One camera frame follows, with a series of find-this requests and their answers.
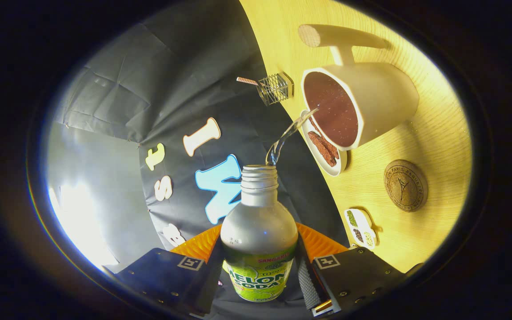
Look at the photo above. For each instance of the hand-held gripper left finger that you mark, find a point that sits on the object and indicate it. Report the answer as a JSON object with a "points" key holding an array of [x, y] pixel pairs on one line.
{"points": [[209, 284]]}

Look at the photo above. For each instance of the white divided dish with beans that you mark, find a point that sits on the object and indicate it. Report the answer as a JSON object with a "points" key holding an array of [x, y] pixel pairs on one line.
{"points": [[362, 218]]}

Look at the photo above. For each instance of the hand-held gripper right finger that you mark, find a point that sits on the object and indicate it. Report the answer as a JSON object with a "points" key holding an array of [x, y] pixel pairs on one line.
{"points": [[308, 284]]}

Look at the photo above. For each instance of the round cork coaster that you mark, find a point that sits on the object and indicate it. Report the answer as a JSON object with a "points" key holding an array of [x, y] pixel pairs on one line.
{"points": [[406, 186]]}

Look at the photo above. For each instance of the black backdrop cloth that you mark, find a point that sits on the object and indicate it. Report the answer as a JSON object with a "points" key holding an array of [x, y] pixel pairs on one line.
{"points": [[171, 89]]}

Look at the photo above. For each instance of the light wooden table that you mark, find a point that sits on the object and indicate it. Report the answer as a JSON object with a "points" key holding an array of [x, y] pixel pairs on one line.
{"points": [[438, 133]]}

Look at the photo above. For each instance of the clear poured juice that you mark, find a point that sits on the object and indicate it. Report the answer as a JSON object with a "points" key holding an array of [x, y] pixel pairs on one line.
{"points": [[282, 142]]}

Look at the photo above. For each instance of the brown sausage piece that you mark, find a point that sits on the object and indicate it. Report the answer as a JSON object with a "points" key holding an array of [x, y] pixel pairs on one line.
{"points": [[332, 149], [322, 149]]}

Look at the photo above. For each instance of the white oval plate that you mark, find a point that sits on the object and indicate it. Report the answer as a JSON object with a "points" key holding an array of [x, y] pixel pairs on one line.
{"points": [[322, 166]]}

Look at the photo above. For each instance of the silver bottle with green label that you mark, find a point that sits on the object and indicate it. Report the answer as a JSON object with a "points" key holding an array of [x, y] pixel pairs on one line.
{"points": [[258, 226]]}

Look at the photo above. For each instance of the striped paper straw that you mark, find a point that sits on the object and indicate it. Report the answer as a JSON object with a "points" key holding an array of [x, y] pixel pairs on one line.
{"points": [[247, 81]]}

